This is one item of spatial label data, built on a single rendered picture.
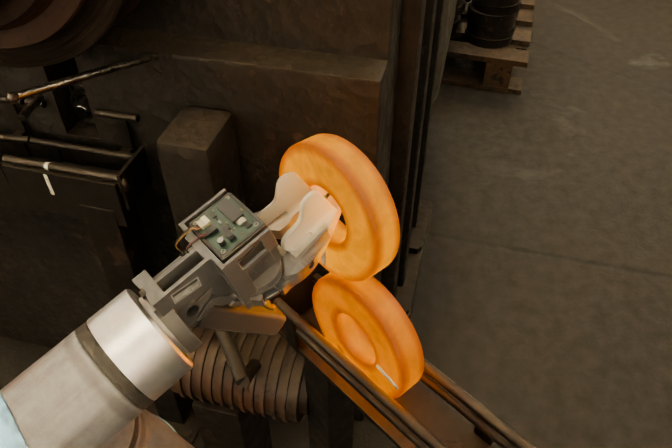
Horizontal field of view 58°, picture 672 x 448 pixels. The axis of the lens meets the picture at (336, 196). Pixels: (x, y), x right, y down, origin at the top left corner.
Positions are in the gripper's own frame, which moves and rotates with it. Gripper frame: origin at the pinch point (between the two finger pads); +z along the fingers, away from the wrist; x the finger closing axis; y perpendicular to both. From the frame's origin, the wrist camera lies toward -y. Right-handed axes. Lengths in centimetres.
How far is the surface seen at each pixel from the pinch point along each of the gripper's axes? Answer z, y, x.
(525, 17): 161, -121, 97
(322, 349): -9.4, -17.8, -2.3
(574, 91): 146, -132, 61
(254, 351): -14.7, -31.5, 11.8
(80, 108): -11, -10, 53
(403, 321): -2.6, -10.0, -10.2
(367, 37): 21.7, -3.1, 18.8
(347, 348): -7.2, -18.2, -4.2
